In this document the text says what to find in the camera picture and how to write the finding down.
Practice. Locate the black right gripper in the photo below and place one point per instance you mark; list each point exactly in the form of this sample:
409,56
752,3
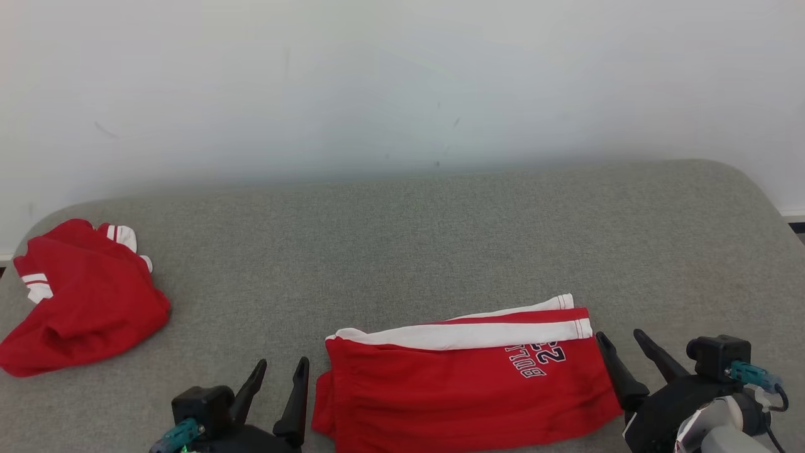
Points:
657,421

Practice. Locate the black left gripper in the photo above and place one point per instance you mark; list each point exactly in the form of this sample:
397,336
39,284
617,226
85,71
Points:
245,440

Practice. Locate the red shorts white trim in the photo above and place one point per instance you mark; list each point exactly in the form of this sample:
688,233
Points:
453,396

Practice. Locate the red Bulls 23 jersey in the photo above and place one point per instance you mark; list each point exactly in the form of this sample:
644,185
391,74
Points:
82,308

